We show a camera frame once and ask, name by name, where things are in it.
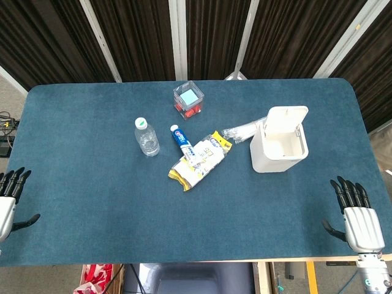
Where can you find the clear square acrylic box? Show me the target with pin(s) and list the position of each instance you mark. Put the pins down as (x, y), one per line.
(188, 99)

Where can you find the blue white toothpaste tube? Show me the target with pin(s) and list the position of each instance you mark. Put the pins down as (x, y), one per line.
(183, 144)

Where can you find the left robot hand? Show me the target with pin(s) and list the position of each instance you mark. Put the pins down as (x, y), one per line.
(6, 211)

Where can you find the clear plastic water bottle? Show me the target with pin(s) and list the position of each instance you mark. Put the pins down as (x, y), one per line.
(146, 137)

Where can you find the blue table mat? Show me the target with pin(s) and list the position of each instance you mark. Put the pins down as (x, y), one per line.
(122, 190)

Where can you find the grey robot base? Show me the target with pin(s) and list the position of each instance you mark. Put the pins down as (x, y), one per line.
(190, 278)

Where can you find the yellow white snack packet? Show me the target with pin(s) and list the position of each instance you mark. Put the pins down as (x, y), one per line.
(202, 162)

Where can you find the white lidded trash bin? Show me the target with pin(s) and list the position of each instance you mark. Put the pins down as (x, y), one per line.
(277, 144)

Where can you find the white stand base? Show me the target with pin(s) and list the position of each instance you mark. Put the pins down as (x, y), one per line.
(235, 76)

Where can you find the red white patterned bag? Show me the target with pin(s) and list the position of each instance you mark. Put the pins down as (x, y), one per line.
(93, 278)

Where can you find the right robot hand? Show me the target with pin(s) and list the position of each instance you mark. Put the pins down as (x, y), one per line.
(361, 223)

